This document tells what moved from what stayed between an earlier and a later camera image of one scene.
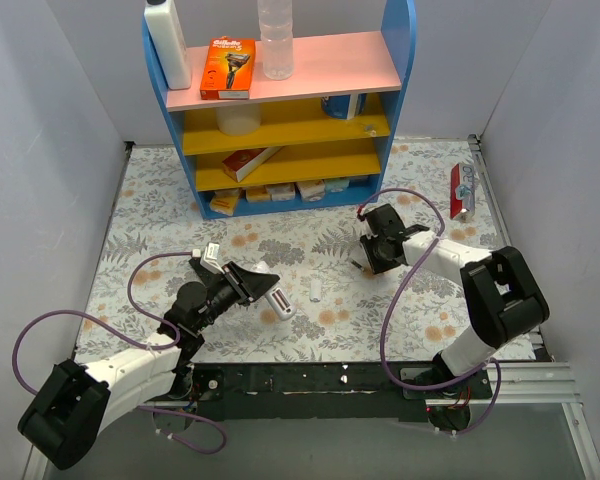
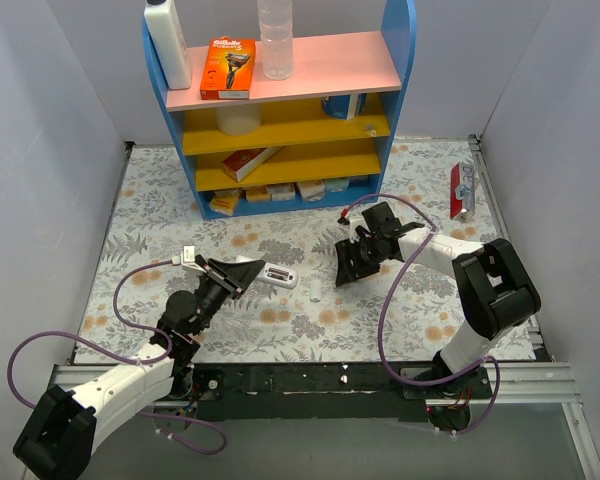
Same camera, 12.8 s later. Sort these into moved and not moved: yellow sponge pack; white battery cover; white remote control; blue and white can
Moved: white remote control
Not moved: blue and white can; yellow sponge pack; white battery cover
